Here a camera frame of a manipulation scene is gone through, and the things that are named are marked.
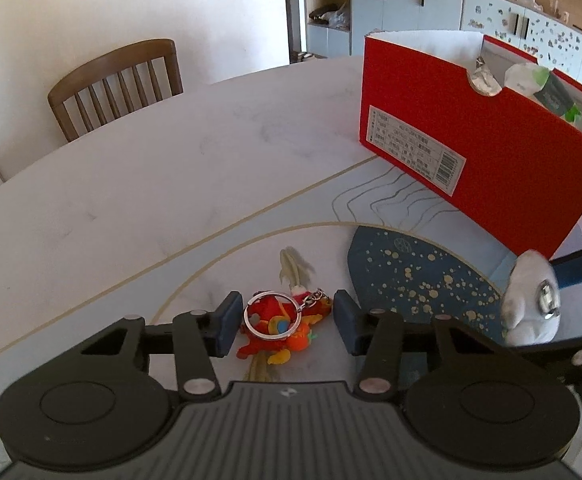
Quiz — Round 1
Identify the red cardboard shoe box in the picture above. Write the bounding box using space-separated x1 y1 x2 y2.
359 30 582 259

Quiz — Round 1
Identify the blue speckled placemat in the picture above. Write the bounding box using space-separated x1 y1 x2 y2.
346 225 518 347

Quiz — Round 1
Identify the white plush toy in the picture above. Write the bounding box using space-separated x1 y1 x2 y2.
501 252 562 346

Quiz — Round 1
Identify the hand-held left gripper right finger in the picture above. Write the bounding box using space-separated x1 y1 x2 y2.
333 288 526 397

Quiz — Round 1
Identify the white green wipes packet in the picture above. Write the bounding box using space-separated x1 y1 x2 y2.
503 62 582 124

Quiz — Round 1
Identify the beige dried leaf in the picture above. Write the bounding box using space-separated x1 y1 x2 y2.
277 246 316 292

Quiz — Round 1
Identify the grey plastic bag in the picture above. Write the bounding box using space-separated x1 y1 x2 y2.
328 2 352 29

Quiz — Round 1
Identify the silver foil packet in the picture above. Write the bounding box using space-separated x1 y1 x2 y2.
471 56 503 97

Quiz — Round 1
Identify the red plush keychain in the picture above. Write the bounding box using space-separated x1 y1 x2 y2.
236 287 333 365

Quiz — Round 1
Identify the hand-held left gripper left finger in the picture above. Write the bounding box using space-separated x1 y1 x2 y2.
80 290 244 397

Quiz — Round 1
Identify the wooden slat-back chair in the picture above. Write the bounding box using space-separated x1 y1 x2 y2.
48 38 184 142

